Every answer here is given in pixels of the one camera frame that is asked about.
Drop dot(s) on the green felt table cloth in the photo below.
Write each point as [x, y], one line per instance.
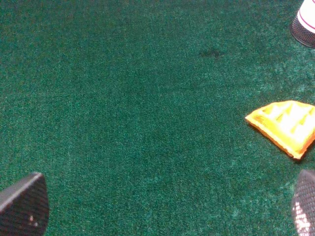
[135, 112]

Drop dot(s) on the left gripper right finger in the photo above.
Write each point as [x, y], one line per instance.
[303, 203]

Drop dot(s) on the yellow waffle piece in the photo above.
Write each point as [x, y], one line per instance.
[289, 124]

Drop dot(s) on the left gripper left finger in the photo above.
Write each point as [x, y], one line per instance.
[24, 207]

